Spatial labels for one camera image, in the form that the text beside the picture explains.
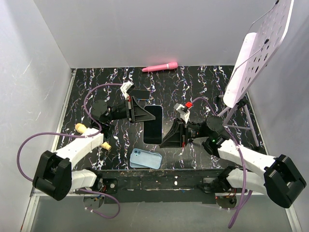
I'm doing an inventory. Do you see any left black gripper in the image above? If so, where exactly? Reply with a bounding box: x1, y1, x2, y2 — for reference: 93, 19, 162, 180
106, 96, 156, 124

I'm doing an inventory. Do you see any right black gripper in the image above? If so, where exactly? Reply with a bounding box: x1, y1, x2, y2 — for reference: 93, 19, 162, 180
158, 117, 210, 148

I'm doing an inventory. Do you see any black phone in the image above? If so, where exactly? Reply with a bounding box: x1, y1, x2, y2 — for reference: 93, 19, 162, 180
143, 105, 163, 145

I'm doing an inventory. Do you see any light blue phone case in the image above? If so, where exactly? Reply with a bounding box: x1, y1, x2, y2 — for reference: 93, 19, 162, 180
130, 162, 152, 169

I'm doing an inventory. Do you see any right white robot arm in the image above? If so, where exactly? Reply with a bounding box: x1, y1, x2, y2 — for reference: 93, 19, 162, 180
159, 116, 307, 208

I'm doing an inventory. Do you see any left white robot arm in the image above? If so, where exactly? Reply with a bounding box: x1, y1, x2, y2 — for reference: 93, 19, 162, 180
32, 97, 156, 201

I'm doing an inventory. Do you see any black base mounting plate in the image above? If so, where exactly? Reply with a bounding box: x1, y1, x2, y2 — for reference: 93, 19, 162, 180
89, 169, 237, 208

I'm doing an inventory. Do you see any beige wooden toy piece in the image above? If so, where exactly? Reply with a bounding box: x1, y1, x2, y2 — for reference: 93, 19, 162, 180
75, 123, 112, 151

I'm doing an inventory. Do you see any pink microphone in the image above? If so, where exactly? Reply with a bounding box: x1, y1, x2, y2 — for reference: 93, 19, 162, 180
142, 62, 178, 73

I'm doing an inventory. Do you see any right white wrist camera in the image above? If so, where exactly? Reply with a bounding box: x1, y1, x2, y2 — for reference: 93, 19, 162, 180
174, 102, 193, 123

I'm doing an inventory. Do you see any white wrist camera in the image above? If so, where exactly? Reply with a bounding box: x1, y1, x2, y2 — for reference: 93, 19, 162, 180
120, 81, 135, 100
174, 102, 193, 123

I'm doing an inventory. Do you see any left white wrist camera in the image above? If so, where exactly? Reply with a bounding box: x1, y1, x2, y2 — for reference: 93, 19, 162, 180
120, 81, 135, 100

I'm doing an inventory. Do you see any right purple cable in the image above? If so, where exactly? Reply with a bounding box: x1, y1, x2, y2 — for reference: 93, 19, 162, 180
192, 98, 253, 229

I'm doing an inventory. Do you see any purple cable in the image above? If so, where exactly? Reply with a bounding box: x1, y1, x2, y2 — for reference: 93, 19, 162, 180
16, 83, 121, 218
192, 98, 253, 229

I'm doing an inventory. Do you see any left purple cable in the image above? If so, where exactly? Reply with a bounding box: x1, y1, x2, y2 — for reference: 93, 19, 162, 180
16, 83, 121, 218

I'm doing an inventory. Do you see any aluminium frame rail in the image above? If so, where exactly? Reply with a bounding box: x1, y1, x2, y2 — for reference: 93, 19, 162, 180
20, 69, 97, 232

